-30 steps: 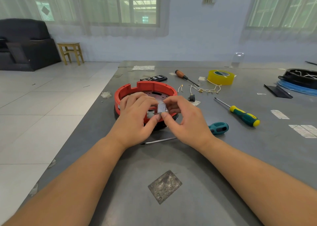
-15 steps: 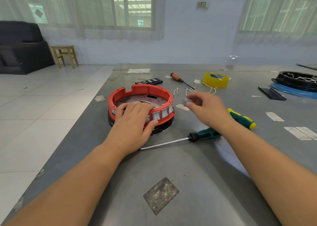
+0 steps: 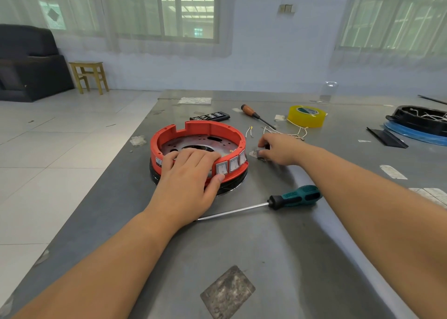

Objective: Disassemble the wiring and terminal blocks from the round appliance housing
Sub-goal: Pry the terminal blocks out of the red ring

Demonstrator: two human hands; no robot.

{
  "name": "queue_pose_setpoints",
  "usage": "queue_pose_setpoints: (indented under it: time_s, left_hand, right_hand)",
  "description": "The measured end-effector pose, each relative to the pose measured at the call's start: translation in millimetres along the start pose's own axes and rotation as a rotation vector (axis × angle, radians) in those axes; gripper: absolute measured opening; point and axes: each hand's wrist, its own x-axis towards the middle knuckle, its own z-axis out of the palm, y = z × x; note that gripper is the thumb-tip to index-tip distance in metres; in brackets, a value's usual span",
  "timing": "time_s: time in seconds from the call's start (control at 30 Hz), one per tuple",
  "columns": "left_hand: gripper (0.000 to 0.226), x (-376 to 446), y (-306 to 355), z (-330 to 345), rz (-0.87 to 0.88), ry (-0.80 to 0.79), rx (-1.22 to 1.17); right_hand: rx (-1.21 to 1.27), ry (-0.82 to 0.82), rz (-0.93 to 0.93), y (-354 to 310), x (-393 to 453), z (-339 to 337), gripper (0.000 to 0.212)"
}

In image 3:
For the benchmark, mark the person's right forearm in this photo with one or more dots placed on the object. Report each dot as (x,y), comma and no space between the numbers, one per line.
(384,217)

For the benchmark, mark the sheer white curtain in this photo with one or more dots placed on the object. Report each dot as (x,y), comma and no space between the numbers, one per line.
(390,57)
(21,8)

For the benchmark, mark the red round appliance base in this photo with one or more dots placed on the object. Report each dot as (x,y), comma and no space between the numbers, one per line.
(167,133)

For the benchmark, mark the large barred window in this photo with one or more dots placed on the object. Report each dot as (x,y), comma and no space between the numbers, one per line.
(394,13)
(133,8)

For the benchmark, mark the white paper sheet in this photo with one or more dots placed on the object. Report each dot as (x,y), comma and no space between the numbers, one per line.
(194,101)

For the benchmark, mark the person's left hand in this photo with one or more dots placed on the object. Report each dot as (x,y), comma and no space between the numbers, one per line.
(185,189)

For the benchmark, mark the yellow tape roll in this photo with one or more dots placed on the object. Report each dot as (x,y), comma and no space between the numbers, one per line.
(297,122)

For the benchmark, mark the wide white tape strips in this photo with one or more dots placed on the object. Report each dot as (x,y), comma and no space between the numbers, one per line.
(429,196)

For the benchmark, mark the black round appliance part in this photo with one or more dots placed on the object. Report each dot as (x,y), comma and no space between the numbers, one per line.
(412,120)

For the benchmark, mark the white wall box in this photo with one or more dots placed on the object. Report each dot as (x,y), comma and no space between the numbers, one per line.
(286,8)

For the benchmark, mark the black remote control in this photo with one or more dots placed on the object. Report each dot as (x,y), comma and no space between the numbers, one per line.
(209,116)

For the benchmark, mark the person's right hand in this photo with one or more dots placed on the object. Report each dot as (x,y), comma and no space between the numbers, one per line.
(283,149)

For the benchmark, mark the small wooden stool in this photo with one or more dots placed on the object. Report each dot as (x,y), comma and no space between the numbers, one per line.
(89,65)

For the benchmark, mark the crumpled white tape piece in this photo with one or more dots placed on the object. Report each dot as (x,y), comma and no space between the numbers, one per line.
(253,153)

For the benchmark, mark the black flat plate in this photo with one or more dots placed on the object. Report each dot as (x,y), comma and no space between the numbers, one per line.
(386,138)

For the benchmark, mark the narrow white tape strip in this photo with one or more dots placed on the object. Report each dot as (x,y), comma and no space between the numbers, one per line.
(393,172)

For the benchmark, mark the person's left forearm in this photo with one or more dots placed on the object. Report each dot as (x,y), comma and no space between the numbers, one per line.
(91,273)

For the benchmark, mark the black armchair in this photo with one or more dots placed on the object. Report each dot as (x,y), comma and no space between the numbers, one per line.
(31,67)

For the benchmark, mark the thin black rod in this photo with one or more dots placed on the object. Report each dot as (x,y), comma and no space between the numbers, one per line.
(433,100)

